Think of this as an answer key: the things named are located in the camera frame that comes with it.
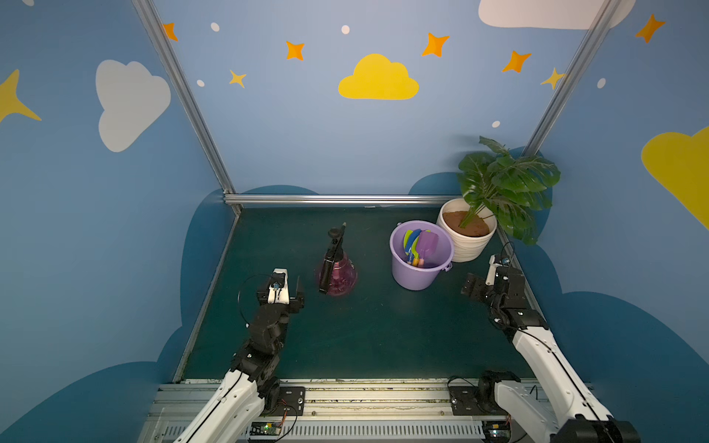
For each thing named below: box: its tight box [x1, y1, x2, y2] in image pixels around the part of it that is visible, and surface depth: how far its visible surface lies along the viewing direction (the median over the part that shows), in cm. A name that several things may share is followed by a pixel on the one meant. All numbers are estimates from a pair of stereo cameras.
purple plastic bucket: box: [389, 220, 455, 291], surface depth 95 cm
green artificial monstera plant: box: [457, 136, 562, 246], surface depth 83 cm
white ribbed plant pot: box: [436, 197, 498, 263], surface depth 100 cm
